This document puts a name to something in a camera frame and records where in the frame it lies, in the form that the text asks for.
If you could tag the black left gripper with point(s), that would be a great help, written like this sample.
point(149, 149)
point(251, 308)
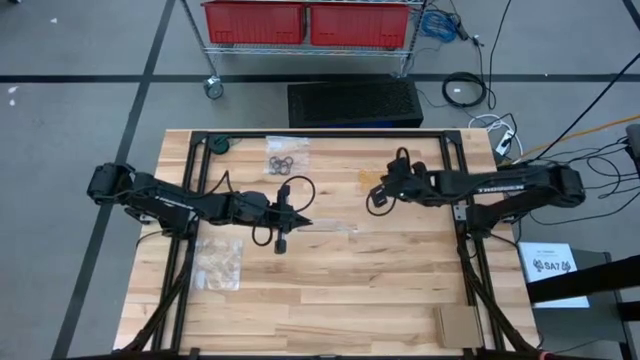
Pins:
point(281, 220)

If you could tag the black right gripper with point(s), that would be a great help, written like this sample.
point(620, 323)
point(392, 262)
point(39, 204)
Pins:
point(412, 185)

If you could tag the yellow rubber band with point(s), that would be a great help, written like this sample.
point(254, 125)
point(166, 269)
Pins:
point(367, 190)
point(361, 176)
point(372, 182)

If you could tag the clear plastic zip bag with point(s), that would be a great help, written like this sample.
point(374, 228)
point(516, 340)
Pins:
point(340, 226)
point(217, 265)
point(300, 147)

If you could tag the black rubber band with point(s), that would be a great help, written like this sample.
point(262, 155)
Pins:
point(294, 162)
point(281, 174)
point(283, 157)
point(270, 162)

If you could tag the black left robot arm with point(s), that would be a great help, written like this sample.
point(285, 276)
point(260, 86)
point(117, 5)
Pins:
point(165, 200)

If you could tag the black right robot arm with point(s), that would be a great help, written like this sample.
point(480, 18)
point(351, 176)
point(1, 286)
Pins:
point(500, 182)

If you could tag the black perforated computer case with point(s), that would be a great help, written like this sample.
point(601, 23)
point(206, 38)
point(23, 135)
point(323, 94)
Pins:
point(355, 102)

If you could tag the green round object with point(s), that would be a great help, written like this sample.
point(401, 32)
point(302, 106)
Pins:
point(218, 145)

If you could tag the white power strip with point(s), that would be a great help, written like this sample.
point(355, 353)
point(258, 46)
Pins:
point(505, 142)

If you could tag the grey caster wheel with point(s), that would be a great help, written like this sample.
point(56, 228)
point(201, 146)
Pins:
point(214, 89)

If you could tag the brown cardboard piece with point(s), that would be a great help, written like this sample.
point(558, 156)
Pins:
point(457, 327)

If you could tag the red plastic bin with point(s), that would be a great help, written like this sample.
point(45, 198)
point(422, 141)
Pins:
point(250, 22)
point(360, 25)

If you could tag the white SA7 printed sheet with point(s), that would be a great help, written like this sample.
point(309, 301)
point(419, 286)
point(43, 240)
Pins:
point(550, 285)

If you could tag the black metal beam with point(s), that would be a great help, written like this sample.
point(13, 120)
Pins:
point(590, 280)

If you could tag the grey side table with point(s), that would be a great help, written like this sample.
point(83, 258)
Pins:
point(575, 330)

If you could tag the grey box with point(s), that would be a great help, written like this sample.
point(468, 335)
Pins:
point(634, 145)

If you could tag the black aluminium table frame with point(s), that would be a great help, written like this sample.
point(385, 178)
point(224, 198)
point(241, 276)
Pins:
point(325, 134)

